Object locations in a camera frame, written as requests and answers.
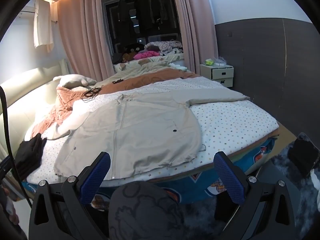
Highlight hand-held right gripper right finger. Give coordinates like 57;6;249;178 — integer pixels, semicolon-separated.
213;151;297;240

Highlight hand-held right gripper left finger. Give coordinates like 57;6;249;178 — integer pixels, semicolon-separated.
29;151;112;240

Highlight beige coat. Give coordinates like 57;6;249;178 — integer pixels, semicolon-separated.
46;78;250;182

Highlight pile of patterned clothes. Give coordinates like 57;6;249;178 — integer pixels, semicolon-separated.
145;40;184;55

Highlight dark hanging clothes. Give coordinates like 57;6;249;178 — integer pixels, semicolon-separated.
116;0;169;34

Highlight blue cartoon mattress cover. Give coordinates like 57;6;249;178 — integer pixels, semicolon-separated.
21;135;278;208

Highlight grey shaggy rug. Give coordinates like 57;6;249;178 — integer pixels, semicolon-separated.
180;132;320;240

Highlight floral bed sheet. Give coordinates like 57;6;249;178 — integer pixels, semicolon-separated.
25;79;279;188

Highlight black folded cloth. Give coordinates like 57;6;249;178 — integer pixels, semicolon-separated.
15;133;48;180

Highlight black flat object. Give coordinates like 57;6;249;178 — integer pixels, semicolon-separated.
287;136;319;178

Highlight salmon pink blanket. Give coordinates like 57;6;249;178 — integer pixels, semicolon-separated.
31;86;87;140

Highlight white pillow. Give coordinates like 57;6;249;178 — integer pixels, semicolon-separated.
52;74;98;89

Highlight white nightstand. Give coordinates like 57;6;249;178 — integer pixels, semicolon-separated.
199;64;235;88

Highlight cream padded headboard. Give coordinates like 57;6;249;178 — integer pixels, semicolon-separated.
0;59;69;155

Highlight bright pink cloth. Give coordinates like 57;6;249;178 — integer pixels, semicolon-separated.
134;51;160;60

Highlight dark plush toy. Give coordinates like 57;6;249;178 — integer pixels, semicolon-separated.
121;44;145;62

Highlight white hanging garment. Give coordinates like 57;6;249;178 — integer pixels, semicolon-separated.
33;0;55;53

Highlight tangled black cord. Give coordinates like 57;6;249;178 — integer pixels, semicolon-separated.
82;86;103;103

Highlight black cable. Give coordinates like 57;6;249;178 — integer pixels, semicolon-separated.
0;86;33;205

